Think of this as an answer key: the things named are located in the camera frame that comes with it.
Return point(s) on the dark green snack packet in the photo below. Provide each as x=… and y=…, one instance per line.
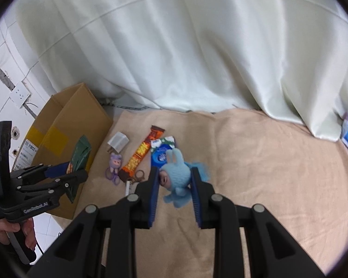
x=82, y=153

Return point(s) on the white wall socket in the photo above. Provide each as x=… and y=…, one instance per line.
x=19, y=94

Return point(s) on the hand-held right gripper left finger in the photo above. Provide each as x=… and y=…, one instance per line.
x=153, y=199

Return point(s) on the white curtain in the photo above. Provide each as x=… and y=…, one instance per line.
x=191, y=49

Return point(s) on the blue bunny plush toy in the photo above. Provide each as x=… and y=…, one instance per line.
x=177, y=176

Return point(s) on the white charger plug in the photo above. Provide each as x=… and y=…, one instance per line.
x=119, y=142

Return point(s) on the blue and white cookie packet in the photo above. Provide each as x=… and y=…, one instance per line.
x=161, y=153

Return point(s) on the brown cardboard box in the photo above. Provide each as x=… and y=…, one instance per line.
x=75, y=113

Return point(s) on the small white tube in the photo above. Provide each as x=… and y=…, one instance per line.
x=128, y=188

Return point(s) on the beige blanket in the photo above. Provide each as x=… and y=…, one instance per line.
x=264, y=165

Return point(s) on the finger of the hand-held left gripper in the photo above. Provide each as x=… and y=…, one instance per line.
x=72, y=178
x=56, y=170

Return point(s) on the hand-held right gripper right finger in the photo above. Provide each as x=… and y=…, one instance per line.
x=196, y=199

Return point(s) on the orange and brown chocolate bar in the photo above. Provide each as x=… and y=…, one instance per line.
x=140, y=153

